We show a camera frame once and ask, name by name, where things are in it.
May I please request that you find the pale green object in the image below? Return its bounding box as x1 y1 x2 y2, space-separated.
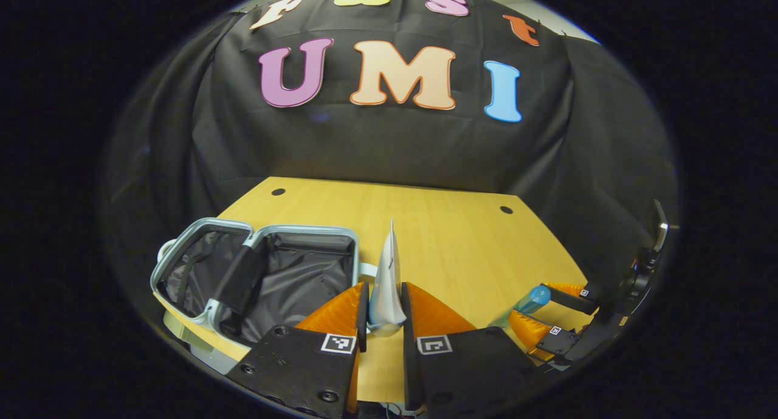
161 310 213 353

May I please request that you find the light blue suitcase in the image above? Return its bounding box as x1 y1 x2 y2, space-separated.
150 217 379 350

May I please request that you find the black backdrop cloth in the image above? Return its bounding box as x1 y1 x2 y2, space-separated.
97 0 678 347

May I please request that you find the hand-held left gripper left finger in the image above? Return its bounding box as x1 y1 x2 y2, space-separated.
226 282 370 417

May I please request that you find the white skin care sachet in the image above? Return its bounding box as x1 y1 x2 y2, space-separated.
370 220 407 338

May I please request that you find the blue skin care tube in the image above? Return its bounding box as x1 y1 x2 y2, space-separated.
486 285 551 330

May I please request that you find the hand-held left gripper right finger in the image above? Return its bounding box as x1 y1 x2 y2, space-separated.
401 282 548 418

